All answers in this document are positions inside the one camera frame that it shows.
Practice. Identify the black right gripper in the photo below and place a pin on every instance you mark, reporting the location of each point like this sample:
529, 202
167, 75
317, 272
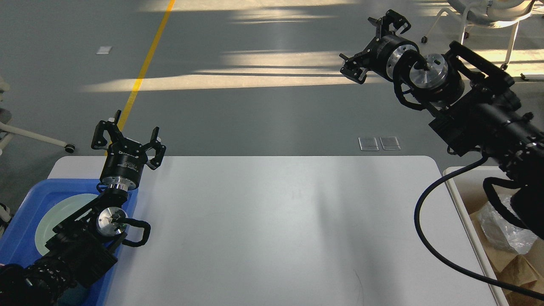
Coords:
383, 52

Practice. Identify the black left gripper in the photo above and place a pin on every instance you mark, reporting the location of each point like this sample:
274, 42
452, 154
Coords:
125, 160

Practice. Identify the pale green plate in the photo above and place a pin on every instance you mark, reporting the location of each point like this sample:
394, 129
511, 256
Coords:
55, 215

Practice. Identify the dark green mug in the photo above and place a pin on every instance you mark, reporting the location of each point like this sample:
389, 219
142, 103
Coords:
74, 296

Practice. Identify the brown paper bag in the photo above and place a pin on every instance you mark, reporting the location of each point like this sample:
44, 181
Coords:
517, 270
483, 219

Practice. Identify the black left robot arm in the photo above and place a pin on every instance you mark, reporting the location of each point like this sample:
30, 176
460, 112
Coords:
82, 247

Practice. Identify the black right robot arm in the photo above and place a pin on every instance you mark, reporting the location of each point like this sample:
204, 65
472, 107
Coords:
474, 110

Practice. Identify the metal floor socket plates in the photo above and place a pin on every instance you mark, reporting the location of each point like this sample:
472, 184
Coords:
379, 143

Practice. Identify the white chair at left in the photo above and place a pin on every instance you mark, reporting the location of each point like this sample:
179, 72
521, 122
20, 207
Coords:
8, 131

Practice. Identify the white chair on casters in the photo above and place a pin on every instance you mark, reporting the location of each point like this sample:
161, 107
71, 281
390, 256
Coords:
486, 14

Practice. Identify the blue plastic tray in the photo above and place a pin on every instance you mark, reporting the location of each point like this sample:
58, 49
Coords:
18, 245

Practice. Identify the white plastic bin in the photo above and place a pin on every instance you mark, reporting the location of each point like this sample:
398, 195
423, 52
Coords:
468, 195

